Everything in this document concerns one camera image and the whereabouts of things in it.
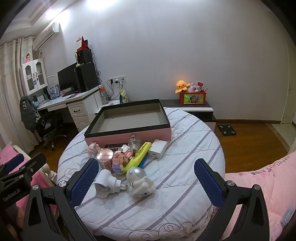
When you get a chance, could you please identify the clear glass bottle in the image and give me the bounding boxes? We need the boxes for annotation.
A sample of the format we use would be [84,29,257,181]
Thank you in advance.
[128,135,141,151]

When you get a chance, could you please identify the pastel building block toy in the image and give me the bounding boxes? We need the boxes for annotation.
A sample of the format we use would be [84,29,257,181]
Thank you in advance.
[112,155,129,174]

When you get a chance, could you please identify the white plug night light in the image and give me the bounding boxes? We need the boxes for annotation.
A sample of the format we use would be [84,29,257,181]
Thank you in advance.
[94,169,129,198]

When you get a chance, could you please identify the orange toy box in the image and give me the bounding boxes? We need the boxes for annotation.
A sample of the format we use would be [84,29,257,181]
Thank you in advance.
[180,91,207,106]

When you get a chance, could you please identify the black office chair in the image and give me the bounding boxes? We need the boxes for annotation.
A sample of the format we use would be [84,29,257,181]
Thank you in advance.
[35,111,67,151]

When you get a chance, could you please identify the black speaker box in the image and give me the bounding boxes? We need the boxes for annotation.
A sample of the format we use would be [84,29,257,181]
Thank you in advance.
[75,49,93,64]

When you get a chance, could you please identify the orange octopus plush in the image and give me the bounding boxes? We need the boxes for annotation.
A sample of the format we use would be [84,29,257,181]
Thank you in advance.
[175,80,191,94]

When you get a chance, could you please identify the white air conditioner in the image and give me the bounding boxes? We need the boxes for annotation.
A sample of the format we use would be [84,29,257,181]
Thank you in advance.
[32,22,60,51]

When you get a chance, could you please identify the black computer monitor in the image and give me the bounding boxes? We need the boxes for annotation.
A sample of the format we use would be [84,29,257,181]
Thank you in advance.
[57,62,79,92]

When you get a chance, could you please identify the orange capped bottle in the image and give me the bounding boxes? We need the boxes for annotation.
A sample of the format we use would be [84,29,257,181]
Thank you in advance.
[100,85,109,103]

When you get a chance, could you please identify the pink bed sheet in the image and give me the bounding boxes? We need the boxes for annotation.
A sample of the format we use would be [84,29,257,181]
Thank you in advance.
[0,143,50,209]

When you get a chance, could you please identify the white charger block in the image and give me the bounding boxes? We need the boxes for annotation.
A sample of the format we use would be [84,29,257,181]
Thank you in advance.
[148,139,168,159]

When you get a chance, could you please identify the pink printed quilt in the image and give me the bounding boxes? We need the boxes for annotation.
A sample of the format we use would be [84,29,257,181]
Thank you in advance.
[223,151,296,241]

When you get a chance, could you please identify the white glass-door cabinet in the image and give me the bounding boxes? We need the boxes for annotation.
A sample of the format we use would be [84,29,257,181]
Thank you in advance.
[19,58,48,96]

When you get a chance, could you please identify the round pink teal case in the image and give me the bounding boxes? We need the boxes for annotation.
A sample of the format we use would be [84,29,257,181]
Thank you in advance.
[97,149,114,169]

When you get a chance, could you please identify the pink box with black rim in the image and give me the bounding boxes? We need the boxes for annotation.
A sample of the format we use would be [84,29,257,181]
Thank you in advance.
[84,99,172,147]

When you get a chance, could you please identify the white desk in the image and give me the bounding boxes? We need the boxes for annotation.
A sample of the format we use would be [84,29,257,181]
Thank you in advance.
[35,85,103,132]

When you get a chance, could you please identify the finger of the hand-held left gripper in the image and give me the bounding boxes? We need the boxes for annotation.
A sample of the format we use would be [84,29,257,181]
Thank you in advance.
[0,153,25,173]
[5,152,47,183]

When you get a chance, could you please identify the white door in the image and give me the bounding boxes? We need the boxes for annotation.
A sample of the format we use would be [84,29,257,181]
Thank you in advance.
[281,42,296,126]

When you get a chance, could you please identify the yellow highlighter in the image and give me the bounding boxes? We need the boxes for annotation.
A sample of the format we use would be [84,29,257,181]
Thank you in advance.
[124,142,152,173]

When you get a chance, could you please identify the cream curtain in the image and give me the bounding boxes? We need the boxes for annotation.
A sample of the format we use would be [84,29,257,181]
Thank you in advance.
[0,37,35,149]

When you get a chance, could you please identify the black bathroom scale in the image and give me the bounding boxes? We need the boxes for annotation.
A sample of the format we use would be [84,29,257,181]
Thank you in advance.
[217,125,237,137]

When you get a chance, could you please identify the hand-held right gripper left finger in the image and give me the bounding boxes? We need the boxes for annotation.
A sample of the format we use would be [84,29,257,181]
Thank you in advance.
[23,158,100,241]

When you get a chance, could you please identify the white wall outlet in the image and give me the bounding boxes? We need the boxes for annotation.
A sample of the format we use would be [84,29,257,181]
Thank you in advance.
[109,76,125,87]

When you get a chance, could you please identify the black computer tower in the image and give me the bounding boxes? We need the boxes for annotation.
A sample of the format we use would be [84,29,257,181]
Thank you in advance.
[76,63,99,92]

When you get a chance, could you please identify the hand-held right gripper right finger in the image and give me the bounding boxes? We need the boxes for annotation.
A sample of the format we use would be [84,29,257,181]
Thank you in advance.
[194,158,271,241]

